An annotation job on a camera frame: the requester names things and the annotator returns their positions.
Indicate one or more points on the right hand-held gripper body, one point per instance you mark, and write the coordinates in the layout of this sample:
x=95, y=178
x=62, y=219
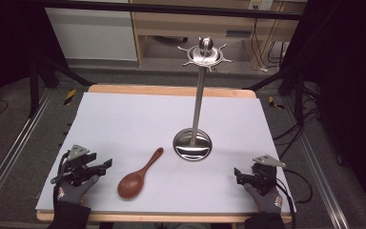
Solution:
x=264, y=178

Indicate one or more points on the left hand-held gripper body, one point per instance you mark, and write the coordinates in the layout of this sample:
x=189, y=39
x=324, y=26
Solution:
x=76, y=168

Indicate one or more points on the brown wooden spoon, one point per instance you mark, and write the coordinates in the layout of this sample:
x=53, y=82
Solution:
x=131, y=187

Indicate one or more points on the steel utensil stand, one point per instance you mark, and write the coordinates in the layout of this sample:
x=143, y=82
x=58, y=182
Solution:
x=198, y=105

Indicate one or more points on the person's right hand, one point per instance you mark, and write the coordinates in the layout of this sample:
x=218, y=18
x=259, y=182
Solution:
x=267, y=200

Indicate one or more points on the person's left hand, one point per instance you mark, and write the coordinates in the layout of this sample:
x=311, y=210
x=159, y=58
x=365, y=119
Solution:
x=73, y=192

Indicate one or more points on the white table cover sheet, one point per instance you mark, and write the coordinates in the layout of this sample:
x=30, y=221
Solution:
x=146, y=127

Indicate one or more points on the person's legs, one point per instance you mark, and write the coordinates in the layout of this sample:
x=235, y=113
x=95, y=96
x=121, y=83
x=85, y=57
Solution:
x=162, y=226

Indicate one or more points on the black metal stand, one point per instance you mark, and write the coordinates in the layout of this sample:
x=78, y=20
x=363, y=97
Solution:
x=35, y=86
x=294, y=86

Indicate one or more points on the wooden table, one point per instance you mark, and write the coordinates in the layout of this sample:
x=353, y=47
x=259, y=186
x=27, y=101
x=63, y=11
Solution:
x=171, y=90

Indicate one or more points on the white cabinet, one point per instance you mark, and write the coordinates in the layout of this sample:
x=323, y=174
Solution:
x=92, y=35

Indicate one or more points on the light wooden desk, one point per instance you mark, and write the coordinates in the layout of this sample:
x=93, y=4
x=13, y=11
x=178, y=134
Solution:
x=187, y=27

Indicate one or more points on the metal floor rail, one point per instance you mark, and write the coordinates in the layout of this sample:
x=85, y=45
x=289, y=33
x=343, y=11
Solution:
x=317, y=178
x=16, y=146

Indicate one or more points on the black metal frame bar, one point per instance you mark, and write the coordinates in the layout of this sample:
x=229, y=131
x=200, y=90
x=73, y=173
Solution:
x=171, y=8

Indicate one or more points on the wall power outlet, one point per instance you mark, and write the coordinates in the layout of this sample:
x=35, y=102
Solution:
x=260, y=4

